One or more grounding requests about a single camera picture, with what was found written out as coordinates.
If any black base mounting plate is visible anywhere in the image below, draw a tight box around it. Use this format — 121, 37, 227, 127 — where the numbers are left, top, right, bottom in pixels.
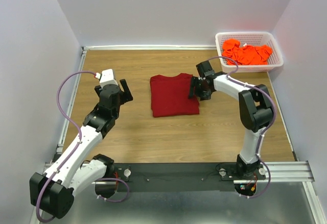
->
94, 162, 266, 196

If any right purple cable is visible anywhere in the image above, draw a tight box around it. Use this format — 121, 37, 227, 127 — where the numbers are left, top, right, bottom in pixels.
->
208, 56, 277, 199

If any aluminium front rail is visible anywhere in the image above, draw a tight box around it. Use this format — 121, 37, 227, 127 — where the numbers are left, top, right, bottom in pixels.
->
52, 160, 314, 188

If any purple cable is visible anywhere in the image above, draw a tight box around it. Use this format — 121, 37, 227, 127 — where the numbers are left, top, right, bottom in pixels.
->
208, 56, 277, 199
35, 70, 130, 222

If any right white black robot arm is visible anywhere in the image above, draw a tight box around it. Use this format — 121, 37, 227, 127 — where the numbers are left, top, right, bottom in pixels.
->
189, 61, 276, 181

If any aluminium back rail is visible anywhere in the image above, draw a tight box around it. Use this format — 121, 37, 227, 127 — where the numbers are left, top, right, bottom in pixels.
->
82, 44, 216, 51

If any orange t-shirt in basket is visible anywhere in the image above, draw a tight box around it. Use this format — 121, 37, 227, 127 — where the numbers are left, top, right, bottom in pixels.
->
222, 39, 273, 65

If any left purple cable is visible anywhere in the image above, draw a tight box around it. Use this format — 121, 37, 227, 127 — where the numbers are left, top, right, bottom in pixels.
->
35, 70, 130, 222

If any dark red t-shirt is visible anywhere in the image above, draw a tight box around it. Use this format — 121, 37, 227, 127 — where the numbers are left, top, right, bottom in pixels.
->
150, 73, 200, 117

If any aluminium rail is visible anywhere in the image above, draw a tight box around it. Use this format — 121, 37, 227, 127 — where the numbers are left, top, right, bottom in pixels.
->
52, 46, 87, 163
82, 44, 216, 51
52, 160, 314, 188
267, 72, 299, 161

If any white plastic laundry basket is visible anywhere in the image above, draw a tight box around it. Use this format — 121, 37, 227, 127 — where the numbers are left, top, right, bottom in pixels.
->
215, 32, 284, 73

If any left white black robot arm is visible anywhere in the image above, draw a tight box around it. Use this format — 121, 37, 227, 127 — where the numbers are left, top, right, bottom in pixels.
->
29, 78, 133, 223

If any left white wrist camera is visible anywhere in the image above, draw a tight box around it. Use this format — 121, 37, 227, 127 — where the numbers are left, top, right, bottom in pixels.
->
95, 69, 118, 87

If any aluminium left side rail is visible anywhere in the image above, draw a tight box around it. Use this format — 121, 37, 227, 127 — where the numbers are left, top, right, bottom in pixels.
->
52, 46, 87, 163

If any aluminium right side rail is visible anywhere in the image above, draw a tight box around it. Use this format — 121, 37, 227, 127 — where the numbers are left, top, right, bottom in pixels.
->
267, 72, 299, 161

